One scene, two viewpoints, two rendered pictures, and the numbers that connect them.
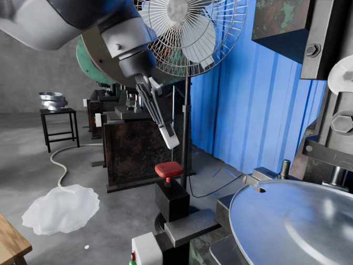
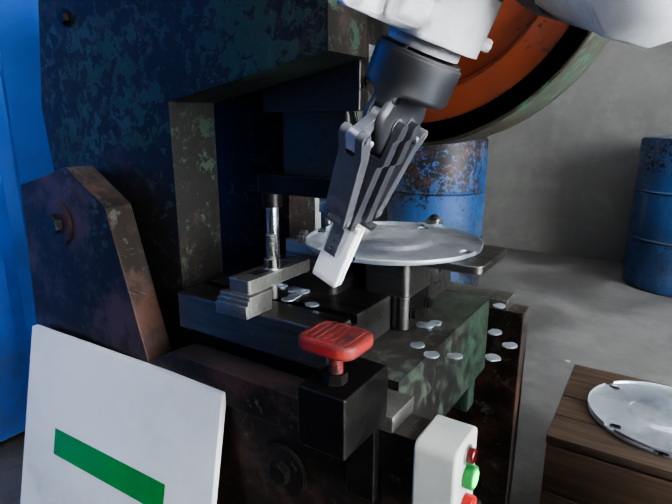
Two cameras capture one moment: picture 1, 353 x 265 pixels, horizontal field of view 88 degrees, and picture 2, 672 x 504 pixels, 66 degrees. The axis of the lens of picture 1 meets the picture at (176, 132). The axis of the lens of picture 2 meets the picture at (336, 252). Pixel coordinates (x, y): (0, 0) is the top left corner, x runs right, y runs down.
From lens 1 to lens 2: 83 cm
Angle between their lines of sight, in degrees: 113
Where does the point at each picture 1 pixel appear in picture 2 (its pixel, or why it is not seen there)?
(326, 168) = (202, 248)
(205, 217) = not seen: hidden behind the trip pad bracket
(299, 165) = (138, 280)
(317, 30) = (364, 62)
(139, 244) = (456, 438)
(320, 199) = not seen: hidden behind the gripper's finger
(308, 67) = (363, 98)
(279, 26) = (351, 45)
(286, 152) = not seen: outside the picture
